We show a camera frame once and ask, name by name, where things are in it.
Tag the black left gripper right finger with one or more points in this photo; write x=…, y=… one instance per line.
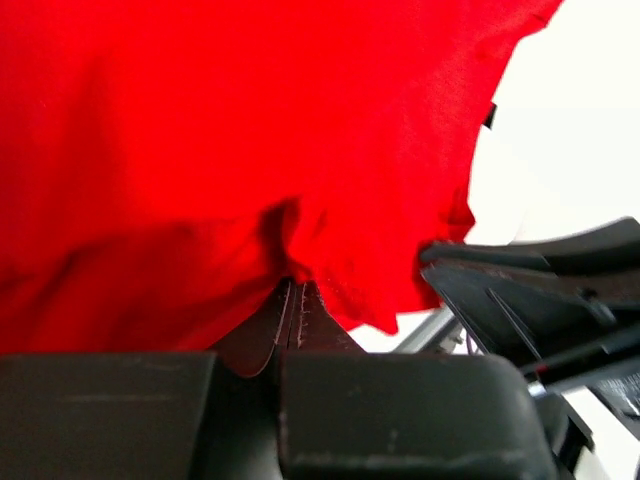
x=348, y=414

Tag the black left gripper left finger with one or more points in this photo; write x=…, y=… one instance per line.
x=203, y=415

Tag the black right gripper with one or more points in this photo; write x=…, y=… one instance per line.
x=516, y=306

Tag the red t shirt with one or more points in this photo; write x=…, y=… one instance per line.
x=165, y=163

